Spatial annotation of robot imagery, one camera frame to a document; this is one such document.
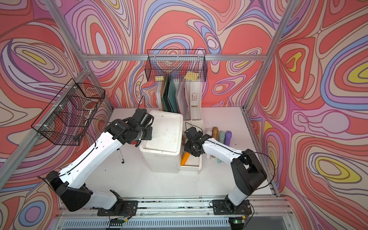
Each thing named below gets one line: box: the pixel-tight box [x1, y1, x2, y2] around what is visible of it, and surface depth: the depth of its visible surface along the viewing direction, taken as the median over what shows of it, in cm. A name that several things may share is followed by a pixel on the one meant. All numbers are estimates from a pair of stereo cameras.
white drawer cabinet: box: [139, 110, 184, 174], surface depth 75 cm
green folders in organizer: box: [161, 75, 180, 114], surface depth 93 cm
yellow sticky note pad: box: [184, 70, 199, 82], surface depth 92 cm
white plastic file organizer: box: [156, 79, 204, 133], surface depth 98 cm
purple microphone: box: [224, 130, 233, 147], surface depth 101 cm
